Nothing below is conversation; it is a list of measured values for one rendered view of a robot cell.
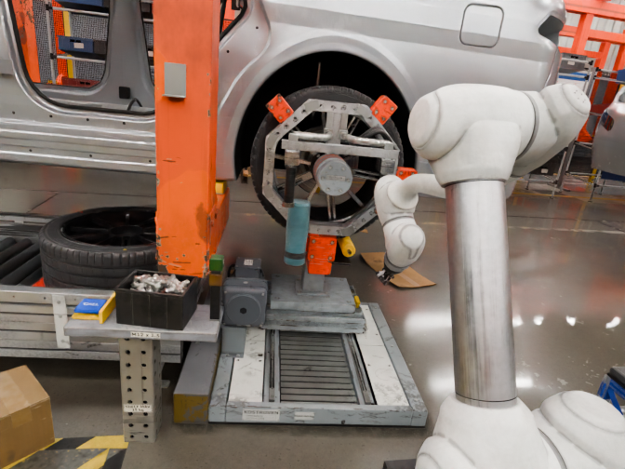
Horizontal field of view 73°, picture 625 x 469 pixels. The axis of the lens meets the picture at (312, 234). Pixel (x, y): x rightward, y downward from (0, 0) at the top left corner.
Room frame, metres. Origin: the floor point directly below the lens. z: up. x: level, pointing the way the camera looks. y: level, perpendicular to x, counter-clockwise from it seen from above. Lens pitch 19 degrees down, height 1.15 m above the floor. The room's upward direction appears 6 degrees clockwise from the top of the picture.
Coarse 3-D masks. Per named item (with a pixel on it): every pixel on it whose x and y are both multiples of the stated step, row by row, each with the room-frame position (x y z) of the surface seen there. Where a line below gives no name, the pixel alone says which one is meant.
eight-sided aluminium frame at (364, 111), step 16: (304, 112) 1.72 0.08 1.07; (336, 112) 1.69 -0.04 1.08; (352, 112) 1.70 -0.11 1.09; (368, 112) 1.70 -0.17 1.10; (288, 128) 1.67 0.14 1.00; (272, 144) 1.66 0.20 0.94; (272, 160) 1.66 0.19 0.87; (272, 176) 1.66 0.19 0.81; (272, 192) 1.66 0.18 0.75; (368, 208) 1.72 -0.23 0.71; (320, 224) 1.70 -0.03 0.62; (336, 224) 1.74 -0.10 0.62; (352, 224) 1.70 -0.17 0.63
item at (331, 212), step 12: (324, 120) 1.79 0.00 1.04; (360, 120) 1.83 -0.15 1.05; (276, 144) 1.75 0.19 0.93; (276, 156) 1.77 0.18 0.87; (312, 156) 1.79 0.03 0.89; (348, 156) 1.80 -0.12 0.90; (312, 168) 1.83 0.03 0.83; (372, 168) 1.99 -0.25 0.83; (276, 180) 1.91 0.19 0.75; (300, 180) 1.79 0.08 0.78; (372, 180) 1.82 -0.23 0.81; (312, 192) 1.79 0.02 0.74; (348, 192) 1.80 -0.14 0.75; (360, 192) 1.98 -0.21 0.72; (372, 192) 1.84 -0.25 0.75; (348, 204) 1.95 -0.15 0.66; (360, 204) 1.81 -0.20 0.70; (312, 216) 1.82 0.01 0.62; (324, 216) 1.85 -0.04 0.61; (336, 216) 1.84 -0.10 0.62; (348, 216) 1.79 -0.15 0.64
